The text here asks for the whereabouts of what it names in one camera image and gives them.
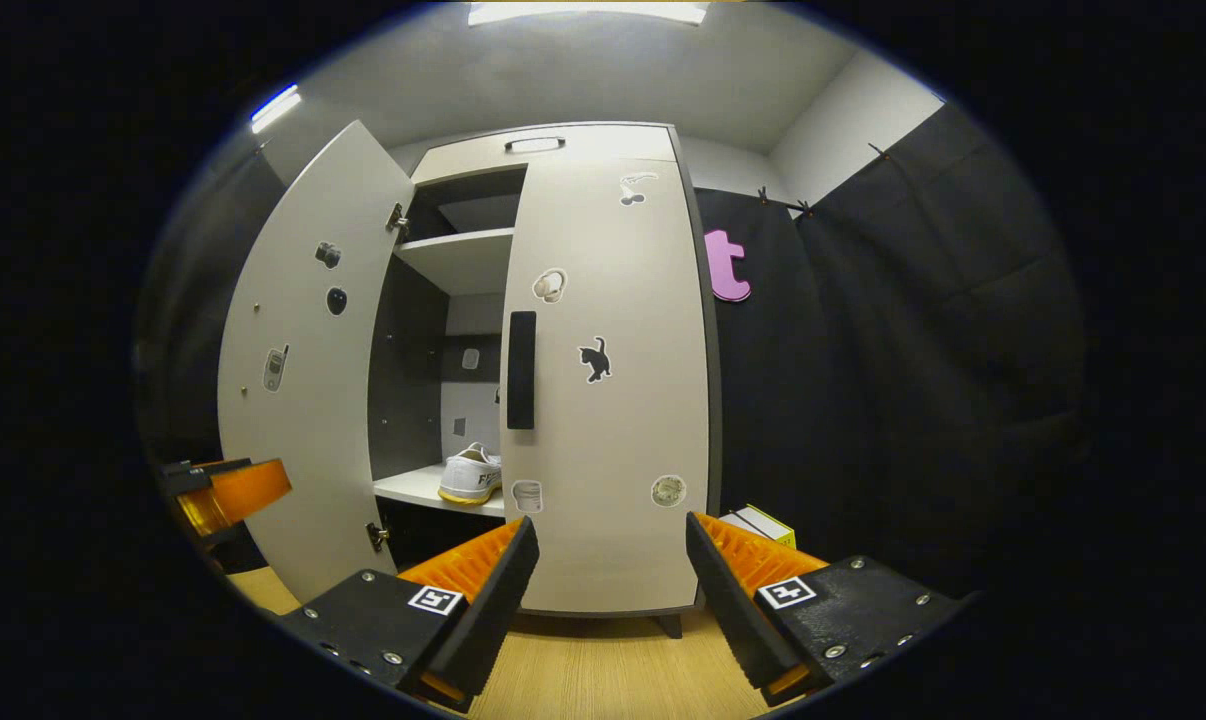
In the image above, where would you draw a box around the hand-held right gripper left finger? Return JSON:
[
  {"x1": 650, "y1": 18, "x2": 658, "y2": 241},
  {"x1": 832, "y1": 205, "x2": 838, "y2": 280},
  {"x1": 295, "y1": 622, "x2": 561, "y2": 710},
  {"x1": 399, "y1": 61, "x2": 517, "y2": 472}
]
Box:
[{"x1": 278, "y1": 515, "x2": 540, "y2": 711}]

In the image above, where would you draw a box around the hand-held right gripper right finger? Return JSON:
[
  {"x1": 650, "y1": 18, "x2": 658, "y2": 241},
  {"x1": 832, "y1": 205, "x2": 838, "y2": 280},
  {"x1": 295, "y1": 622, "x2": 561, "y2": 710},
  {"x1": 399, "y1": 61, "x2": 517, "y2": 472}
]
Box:
[{"x1": 685, "y1": 512, "x2": 964, "y2": 706}]

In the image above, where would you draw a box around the white shoe cabinet door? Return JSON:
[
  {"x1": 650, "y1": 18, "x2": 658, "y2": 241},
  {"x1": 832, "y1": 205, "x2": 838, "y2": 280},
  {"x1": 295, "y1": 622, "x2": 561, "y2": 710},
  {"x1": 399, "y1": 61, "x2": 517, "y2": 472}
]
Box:
[
  {"x1": 216, "y1": 120, "x2": 416, "y2": 604},
  {"x1": 498, "y1": 155, "x2": 714, "y2": 616}
]

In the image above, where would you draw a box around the white shoe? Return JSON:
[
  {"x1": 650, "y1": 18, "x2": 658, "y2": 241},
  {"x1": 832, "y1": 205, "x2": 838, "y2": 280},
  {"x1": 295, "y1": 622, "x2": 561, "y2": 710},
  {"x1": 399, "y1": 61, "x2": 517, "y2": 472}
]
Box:
[{"x1": 437, "y1": 442, "x2": 504, "y2": 505}]

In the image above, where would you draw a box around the white shoe cabinet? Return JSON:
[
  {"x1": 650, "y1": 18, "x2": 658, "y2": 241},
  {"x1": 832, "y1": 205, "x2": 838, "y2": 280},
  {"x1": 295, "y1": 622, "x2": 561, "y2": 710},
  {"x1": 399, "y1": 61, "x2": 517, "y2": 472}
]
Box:
[{"x1": 368, "y1": 120, "x2": 724, "y2": 641}]

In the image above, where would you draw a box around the small colourful box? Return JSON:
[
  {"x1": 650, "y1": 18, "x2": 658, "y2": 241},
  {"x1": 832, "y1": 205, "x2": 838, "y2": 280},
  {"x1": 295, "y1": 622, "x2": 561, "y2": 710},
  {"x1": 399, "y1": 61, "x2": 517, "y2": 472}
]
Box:
[{"x1": 719, "y1": 503, "x2": 797, "y2": 551}]

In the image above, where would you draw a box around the black backdrop cloth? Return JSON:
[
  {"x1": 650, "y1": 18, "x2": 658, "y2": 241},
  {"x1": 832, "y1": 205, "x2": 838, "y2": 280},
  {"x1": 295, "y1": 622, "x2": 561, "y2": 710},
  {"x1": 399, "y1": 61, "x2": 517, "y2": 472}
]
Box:
[{"x1": 133, "y1": 100, "x2": 1089, "y2": 601}]

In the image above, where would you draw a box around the small ceiling light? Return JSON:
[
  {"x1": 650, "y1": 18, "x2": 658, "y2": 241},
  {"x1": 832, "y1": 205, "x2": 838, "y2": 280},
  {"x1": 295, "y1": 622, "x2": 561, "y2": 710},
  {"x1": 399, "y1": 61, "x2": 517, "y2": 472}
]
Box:
[{"x1": 250, "y1": 83, "x2": 302, "y2": 135}]

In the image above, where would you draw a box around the long ceiling light panel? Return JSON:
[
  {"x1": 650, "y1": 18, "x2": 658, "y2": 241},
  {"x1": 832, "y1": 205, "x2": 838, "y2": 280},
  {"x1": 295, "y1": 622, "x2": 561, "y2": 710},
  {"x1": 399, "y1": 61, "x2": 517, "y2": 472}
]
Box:
[{"x1": 466, "y1": 0, "x2": 711, "y2": 26}]

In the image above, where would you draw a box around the black door handle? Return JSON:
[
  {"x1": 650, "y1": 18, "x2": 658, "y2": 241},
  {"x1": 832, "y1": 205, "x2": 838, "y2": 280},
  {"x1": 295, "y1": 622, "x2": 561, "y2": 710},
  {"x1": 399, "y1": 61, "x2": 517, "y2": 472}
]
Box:
[{"x1": 506, "y1": 310, "x2": 538, "y2": 431}]

